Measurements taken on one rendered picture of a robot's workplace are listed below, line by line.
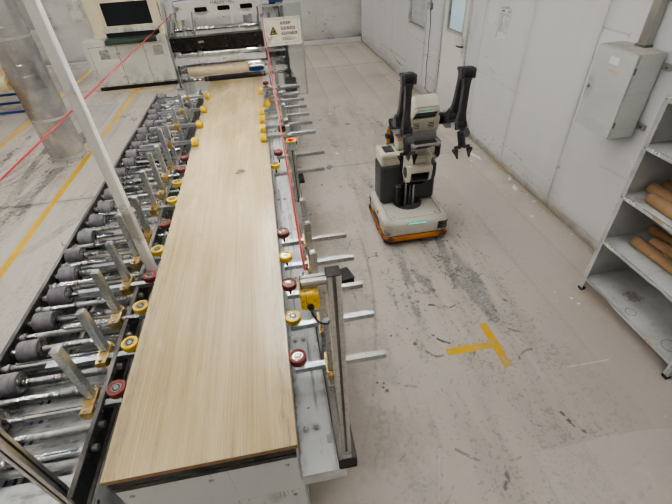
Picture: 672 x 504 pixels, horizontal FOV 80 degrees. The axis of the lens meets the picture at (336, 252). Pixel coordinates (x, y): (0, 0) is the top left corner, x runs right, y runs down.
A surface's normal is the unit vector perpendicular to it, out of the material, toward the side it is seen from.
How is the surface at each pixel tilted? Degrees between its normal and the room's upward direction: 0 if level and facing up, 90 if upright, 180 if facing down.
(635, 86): 90
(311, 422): 0
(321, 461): 0
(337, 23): 90
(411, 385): 0
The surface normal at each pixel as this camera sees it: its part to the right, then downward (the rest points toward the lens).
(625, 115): 0.17, 0.61
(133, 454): -0.05, -0.78
